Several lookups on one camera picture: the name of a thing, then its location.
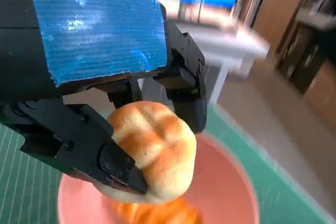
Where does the bare left robot hand, blue tape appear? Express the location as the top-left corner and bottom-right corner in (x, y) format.
(0, 0), (208, 196)

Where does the pale round bread bun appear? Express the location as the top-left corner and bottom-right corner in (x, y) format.
(107, 101), (197, 204)

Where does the orange striped bread loaf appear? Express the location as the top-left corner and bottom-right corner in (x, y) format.
(110, 197), (203, 224)

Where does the pink bowl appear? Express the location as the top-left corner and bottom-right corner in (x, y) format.
(57, 132), (259, 224)

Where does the white table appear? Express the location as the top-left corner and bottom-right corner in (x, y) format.
(167, 19), (271, 106)

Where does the green cutting mat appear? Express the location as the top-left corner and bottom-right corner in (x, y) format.
(0, 110), (336, 224)

